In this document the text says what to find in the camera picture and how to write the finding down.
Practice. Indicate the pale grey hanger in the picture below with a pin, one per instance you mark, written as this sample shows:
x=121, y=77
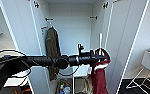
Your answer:
x=100, y=41

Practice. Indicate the white wardrobe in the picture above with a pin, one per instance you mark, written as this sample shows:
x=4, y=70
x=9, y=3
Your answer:
x=74, y=30

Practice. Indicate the black door hinge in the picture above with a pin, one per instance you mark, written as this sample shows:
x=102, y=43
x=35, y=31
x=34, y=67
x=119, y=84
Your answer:
x=36, y=4
x=106, y=5

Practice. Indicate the blue bottle pack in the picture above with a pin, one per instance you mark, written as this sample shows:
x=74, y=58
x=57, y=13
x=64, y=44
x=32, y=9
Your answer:
x=65, y=89

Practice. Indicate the white wardrobe door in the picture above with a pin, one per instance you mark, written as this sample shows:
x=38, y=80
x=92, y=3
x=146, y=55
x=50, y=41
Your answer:
x=127, y=33
x=21, y=30

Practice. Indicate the black rail bracket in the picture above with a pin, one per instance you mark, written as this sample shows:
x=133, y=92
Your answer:
x=49, y=19
x=93, y=17

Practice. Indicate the olive garment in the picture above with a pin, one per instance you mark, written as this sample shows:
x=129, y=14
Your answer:
x=53, y=46

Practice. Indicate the white hanger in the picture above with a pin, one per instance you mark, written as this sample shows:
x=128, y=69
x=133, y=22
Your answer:
x=47, y=27

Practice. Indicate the red and white jacket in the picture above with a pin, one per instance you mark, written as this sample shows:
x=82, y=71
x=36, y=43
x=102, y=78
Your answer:
x=99, y=80

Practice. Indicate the orange frame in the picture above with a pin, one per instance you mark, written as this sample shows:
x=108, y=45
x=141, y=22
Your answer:
x=26, y=90

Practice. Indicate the brown box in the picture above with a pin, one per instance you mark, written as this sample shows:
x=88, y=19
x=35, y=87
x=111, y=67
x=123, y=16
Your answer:
x=82, y=86

